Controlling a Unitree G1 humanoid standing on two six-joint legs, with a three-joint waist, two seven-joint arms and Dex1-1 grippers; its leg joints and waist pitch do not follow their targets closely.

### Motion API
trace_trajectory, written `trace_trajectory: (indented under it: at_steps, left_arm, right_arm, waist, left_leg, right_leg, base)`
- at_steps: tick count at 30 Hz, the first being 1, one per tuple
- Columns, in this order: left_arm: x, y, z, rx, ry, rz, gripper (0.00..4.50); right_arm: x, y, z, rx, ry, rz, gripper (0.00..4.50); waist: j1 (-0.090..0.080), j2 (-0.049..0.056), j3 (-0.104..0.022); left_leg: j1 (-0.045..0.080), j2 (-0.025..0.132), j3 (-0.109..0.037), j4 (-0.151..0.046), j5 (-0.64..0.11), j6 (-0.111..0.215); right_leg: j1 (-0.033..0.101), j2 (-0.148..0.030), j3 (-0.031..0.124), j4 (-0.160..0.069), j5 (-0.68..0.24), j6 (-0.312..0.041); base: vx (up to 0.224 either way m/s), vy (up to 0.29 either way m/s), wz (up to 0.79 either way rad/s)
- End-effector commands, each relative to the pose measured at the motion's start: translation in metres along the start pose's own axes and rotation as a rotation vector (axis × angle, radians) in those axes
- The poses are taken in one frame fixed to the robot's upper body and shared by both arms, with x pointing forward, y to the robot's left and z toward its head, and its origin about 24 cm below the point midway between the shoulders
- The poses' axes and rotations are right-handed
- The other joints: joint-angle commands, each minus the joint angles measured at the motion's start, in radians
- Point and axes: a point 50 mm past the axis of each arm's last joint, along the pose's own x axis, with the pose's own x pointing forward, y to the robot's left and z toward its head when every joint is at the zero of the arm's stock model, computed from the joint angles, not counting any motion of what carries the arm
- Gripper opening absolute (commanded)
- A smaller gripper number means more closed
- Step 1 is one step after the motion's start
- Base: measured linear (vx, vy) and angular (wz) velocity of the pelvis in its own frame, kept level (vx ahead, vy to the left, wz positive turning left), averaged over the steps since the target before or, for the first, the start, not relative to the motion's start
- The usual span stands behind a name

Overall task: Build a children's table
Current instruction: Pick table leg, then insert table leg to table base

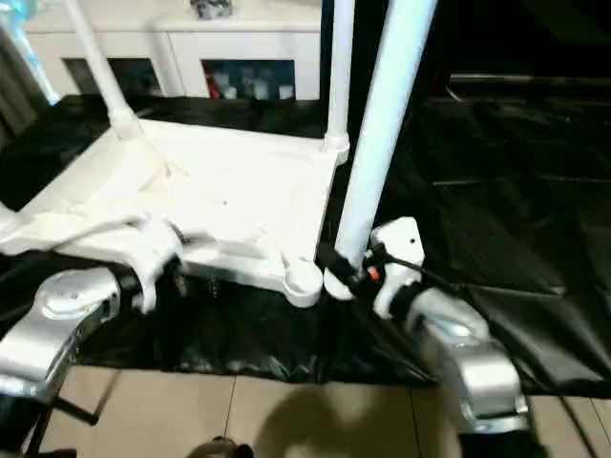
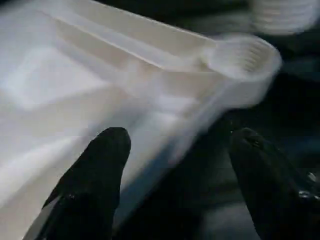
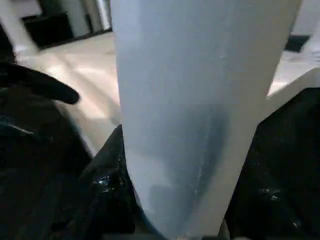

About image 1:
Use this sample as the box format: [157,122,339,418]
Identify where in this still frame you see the white plastic table top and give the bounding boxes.
[0,115,353,310]

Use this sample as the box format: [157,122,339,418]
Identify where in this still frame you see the white plastic table leg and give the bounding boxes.
[70,0,145,141]
[322,0,441,302]
[323,0,353,153]

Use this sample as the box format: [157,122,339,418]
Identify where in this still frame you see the black mat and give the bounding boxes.
[0,93,611,398]

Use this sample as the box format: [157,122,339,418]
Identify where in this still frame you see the dark brown rounded object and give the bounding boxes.
[187,435,255,458]

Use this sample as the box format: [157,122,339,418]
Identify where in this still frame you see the white cabinet with glass doors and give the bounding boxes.
[20,0,336,102]

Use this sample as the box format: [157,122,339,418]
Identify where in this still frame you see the long black bar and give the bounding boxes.
[447,70,611,88]

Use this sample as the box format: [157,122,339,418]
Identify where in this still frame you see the grey curtain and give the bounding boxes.
[0,32,40,135]

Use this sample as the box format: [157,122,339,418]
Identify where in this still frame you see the grey speckled ornament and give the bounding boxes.
[189,0,235,22]

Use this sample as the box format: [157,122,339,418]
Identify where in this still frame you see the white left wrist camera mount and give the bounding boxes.
[130,216,188,315]

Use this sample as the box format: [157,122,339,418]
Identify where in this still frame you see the black folding table frame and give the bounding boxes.
[26,365,121,458]

